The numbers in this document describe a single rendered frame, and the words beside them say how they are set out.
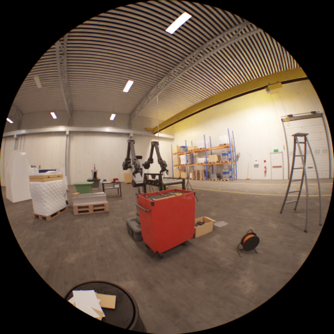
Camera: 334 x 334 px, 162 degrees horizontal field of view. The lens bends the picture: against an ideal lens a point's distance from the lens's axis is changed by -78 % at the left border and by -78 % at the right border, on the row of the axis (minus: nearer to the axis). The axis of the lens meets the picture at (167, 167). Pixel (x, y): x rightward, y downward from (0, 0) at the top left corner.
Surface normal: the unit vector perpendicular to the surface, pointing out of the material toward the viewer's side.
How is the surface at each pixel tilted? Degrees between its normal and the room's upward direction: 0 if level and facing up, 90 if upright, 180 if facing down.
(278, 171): 90
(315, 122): 90
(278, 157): 90
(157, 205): 90
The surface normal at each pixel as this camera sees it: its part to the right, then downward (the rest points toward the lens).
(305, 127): -0.82, 0.03
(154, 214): 0.57, -0.04
